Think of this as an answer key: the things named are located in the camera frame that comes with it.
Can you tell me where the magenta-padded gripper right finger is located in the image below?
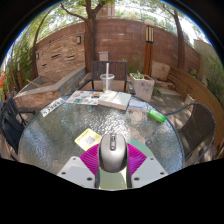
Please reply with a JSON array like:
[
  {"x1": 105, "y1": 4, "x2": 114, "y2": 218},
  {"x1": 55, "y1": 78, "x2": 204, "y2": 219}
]
[{"x1": 125, "y1": 143, "x2": 169, "y2": 189}]

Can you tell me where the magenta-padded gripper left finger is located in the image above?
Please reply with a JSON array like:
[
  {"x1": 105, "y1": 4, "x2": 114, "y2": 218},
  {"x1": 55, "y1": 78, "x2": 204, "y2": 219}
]
[{"x1": 56, "y1": 143, "x2": 101, "y2": 189}]

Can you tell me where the grey black computer mouse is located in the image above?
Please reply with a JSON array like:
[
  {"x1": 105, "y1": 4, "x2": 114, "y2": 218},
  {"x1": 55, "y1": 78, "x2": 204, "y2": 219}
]
[{"x1": 98, "y1": 133, "x2": 129, "y2": 174}]

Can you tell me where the yellow card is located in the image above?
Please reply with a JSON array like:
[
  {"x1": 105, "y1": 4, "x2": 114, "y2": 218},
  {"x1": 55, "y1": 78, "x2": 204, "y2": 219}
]
[{"x1": 74, "y1": 128, "x2": 103, "y2": 152}]

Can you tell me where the small green tube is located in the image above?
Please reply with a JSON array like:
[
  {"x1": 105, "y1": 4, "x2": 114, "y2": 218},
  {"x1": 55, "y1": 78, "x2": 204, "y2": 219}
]
[{"x1": 147, "y1": 108, "x2": 167, "y2": 123}]

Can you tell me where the dark wicker chair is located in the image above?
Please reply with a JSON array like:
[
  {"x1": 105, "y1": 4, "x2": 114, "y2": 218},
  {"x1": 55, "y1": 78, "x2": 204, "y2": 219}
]
[{"x1": 164, "y1": 101, "x2": 217, "y2": 164}]

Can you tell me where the thin blue booklet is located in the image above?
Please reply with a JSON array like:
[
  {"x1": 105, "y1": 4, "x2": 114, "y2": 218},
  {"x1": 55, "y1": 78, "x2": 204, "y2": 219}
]
[{"x1": 128, "y1": 99, "x2": 149, "y2": 113}]

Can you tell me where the colourful printed brochure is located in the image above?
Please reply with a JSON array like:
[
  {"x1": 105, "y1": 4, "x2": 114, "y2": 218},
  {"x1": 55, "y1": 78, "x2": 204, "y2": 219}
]
[{"x1": 65, "y1": 89, "x2": 104, "y2": 106}]

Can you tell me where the black folding chair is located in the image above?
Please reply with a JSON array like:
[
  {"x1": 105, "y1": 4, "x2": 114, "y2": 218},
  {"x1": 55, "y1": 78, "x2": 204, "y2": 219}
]
[{"x1": 0, "y1": 94, "x2": 37, "y2": 158}]

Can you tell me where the thick pale book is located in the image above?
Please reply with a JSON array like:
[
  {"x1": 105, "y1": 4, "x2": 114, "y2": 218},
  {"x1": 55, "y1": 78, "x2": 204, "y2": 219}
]
[{"x1": 97, "y1": 90, "x2": 132, "y2": 111}]

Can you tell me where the white square planter with plant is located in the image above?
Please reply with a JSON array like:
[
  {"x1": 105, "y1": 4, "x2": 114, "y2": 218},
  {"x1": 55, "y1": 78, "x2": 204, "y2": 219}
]
[{"x1": 129, "y1": 70, "x2": 156, "y2": 103}]

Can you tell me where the stone brick counter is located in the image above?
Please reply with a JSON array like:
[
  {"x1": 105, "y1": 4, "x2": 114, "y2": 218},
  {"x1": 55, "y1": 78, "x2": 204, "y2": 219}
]
[{"x1": 13, "y1": 66, "x2": 87, "y2": 111}]

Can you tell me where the clear plastic cup with straw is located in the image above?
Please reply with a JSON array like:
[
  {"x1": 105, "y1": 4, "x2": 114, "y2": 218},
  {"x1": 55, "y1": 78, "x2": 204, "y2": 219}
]
[{"x1": 99, "y1": 62, "x2": 115, "y2": 93}]

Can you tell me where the curved wooden bench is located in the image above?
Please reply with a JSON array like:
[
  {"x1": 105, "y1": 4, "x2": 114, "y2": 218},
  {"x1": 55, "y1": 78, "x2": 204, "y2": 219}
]
[{"x1": 167, "y1": 66, "x2": 224, "y2": 158}]

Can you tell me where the beige stone slab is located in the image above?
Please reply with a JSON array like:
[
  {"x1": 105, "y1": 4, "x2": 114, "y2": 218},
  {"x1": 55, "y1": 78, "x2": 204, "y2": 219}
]
[{"x1": 151, "y1": 61, "x2": 172, "y2": 82}]

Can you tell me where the dark slatted wooden chair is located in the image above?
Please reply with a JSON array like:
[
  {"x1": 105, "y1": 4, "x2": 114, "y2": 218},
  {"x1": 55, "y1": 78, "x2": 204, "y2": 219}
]
[{"x1": 79, "y1": 60, "x2": 136, "y2": 96}]

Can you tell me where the forked tree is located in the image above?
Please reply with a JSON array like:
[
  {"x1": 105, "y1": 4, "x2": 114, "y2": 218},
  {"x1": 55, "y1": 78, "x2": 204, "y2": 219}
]
[{"x1": 59, "y1": 0, "x2": 116, "y2": 74}]

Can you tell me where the slim tree trunk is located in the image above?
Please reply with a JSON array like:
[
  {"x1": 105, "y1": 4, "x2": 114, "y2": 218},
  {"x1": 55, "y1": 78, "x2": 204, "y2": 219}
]
[{"x1": 163, "y1": 3, "x2": 186, "y2": 71}]

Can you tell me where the grey wall box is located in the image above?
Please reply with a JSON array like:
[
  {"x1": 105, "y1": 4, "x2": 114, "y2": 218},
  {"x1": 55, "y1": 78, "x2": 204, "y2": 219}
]
[{"x1": 98, "y1": 50, "x2": 110, "y2": 62}]

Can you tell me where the wooden garden lamp post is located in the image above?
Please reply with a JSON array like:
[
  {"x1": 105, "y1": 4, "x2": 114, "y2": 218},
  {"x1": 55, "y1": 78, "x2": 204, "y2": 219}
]
[{"x1": 142, "y1": 19, "x2": 155, "y2": 77}]

